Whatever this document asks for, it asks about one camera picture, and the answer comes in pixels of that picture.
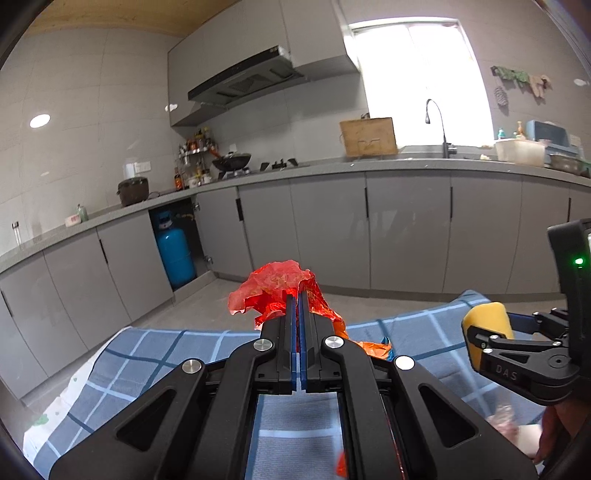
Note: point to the bright window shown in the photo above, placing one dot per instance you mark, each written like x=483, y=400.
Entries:
x=415, y=69

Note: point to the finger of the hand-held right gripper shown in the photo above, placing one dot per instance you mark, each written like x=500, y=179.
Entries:
x=512, y=369
x=535, y=321

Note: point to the black gooseneck faucet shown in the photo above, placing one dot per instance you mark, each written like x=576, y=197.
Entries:
x=446, y=143

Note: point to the red plastic wrapper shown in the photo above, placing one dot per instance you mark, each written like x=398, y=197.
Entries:
x=272, y=286

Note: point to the metal basin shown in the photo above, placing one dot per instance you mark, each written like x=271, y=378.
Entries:
x=568, y=164

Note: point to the person's right hand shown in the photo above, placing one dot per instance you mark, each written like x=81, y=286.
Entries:
x=550, y=434

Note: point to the grey kitchen countertop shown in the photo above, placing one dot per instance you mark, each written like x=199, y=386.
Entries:
x=323, y=167

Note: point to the wall rack with cloths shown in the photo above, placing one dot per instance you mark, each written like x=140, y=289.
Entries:
x=521, y=76

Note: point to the black gas stove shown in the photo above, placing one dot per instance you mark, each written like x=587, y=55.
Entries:
x=277, y=165

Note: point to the white plastic container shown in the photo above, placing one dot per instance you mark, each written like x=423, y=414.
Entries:
x=519, y=152

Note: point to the white wall socket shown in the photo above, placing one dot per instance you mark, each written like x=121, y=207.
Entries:
x=136, y=168

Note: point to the dark sauce bottle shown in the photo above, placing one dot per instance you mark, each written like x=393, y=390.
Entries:
x=178, y=181

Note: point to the blue plaid tablecloth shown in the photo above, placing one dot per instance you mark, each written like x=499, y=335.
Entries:
x=152, y=350

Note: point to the dark rice cooker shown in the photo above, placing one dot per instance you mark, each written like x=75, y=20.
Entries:
x=133, y=191

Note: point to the teal bottle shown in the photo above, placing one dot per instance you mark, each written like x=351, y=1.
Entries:
x=501, y=134

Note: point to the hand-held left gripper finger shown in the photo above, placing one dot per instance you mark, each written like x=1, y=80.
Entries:
x=292, y=332
x=303, y=332

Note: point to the black range hood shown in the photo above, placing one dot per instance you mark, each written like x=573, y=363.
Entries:
x=240, y=83

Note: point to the metal spice rack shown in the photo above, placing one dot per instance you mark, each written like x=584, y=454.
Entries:
x=196, y=147

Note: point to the wooden cutting board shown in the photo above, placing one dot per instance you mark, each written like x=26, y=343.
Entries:
x=368, y=136

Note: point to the black wok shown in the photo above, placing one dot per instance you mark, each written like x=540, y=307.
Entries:
x=232, y=161

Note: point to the white patterned table cover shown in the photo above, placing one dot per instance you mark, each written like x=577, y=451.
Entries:
x=39, y=429

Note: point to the blue gas cylinder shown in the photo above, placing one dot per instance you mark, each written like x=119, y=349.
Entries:
x=174, y=254

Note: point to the yellow sponge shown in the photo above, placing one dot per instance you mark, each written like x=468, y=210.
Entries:
x=487, y=323

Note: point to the blue dish rack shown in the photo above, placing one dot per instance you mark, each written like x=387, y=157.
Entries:
x=551, y=134

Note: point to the grey base cabinets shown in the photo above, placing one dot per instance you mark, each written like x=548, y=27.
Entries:
x=406, y=230

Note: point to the hanging scrubber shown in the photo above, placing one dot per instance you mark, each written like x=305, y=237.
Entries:
x=502, y=97

